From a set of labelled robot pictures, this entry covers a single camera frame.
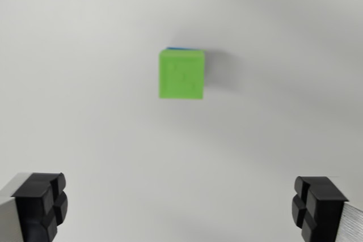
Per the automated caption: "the blue soft toy cube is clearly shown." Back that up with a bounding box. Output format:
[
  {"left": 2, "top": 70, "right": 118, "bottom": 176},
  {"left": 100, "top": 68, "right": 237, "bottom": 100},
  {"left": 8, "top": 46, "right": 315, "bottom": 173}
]
[{"left": 165, "top": 45, "right": 205, "bottom": 51}]

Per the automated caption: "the green soft toy cube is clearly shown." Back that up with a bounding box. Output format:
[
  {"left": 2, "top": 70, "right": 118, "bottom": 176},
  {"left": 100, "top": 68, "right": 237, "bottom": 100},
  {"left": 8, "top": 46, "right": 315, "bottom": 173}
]
[{"left": 157, "top": 48, "right": 206, "bottom": 101}]

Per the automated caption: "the gripper left finger with silver black pad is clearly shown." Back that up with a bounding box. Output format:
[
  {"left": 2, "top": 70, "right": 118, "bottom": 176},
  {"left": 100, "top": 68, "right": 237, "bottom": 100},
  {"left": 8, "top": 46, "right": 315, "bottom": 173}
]
[{"left": 0, "top": 172, "right": 69, "bottom": 242}]

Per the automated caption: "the gripper right finger with silver black pad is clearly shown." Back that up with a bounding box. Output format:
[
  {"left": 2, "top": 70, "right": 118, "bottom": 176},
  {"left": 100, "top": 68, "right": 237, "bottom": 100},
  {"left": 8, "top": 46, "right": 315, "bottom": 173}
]
[{"left": 291, "top": 176, "right": 363, "bottom": 242}]

